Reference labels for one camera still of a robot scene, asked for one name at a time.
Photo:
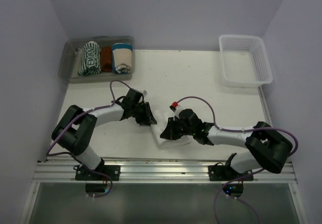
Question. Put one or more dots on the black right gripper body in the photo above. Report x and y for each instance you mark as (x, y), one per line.
(186, 131)

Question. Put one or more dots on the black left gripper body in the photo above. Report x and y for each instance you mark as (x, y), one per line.
(139, 112)

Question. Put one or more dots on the green white striped towel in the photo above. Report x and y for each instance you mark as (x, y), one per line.
(90, 61)

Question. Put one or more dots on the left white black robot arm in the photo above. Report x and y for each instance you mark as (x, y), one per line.
(75, 129)

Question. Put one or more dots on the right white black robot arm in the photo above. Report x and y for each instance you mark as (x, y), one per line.
(266, 147)

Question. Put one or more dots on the brown rolled towel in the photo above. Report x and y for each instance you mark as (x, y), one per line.
(106, 59)

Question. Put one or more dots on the beige teal rolled towel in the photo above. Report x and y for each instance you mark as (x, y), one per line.
(122, 56)

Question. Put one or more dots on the clear grey plastic bin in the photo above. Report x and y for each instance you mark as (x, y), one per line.
(72, 54)

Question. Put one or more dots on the white plastic basket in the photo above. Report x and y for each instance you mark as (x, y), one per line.
(244, 61)

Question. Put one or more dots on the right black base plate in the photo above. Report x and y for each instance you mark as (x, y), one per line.
(220, 172)

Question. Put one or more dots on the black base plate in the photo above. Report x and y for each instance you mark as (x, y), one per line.
(82, 174)
(220, 172)

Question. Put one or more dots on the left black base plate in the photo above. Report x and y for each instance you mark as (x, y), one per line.
(82, 174)

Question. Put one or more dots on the aluminium mounting rail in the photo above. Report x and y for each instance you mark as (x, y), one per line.
(60, 170)

